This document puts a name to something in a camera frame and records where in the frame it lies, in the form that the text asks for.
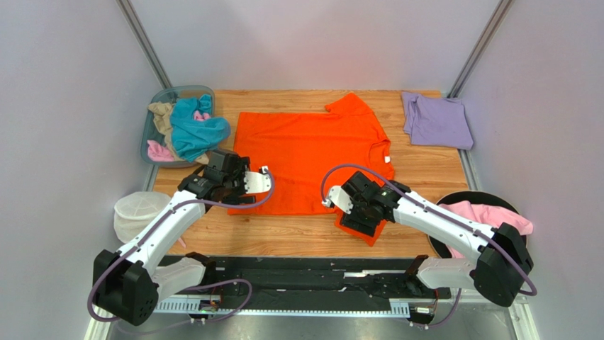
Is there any orange t shirt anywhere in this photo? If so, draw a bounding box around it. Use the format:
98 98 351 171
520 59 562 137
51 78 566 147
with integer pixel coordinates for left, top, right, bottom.
228 93 395 232

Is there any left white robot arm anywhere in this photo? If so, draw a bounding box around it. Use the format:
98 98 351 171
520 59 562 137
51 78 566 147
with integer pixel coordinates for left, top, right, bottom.
86 149 274 326

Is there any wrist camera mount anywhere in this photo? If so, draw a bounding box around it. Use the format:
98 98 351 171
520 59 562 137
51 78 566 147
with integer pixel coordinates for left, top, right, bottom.
243 166 273 194
322 186 354 215

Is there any round black tray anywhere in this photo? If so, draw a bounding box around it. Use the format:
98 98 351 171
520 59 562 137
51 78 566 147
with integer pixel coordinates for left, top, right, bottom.
437 191 527 243

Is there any beige t shirt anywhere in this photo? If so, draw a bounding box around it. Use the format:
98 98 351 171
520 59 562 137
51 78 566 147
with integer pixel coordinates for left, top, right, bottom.
147 102 184 162

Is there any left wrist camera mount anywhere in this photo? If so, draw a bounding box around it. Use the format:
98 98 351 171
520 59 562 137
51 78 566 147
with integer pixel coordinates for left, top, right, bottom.
243 166 273 194

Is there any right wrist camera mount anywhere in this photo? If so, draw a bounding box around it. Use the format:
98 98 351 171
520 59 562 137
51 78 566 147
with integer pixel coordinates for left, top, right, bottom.
322 186 354 215

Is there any pink garment in basket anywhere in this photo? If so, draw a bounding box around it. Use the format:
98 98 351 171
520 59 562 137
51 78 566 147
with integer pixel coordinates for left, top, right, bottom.
146 110 211 163

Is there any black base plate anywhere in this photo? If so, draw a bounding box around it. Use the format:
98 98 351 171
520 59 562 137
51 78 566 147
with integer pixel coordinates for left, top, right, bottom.
178 256 452 314

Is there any grey plastic laundry basket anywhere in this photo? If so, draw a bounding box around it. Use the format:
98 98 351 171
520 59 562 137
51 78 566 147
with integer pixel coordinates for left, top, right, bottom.
140 86 216 169

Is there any folded lavender t shirt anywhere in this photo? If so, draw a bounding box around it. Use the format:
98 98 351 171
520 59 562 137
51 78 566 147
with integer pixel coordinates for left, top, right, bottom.
401 91 474 150

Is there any white mesh bag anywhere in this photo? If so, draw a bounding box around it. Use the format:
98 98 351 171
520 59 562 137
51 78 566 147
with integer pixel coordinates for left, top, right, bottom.
113 191 171 244

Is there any pink t shirt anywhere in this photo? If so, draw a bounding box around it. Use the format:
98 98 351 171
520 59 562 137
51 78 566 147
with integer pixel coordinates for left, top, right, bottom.
438 200 534 236

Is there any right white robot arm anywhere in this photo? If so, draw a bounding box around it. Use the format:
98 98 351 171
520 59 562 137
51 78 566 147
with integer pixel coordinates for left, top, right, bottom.
323 171 536 307

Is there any aluminium frame rail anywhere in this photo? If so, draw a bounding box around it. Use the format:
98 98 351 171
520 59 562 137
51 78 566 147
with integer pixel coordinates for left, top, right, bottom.
84 290 539 339

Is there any teal t shirt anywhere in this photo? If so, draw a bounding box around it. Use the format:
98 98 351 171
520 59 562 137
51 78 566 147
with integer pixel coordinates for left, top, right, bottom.
170 93 231 162

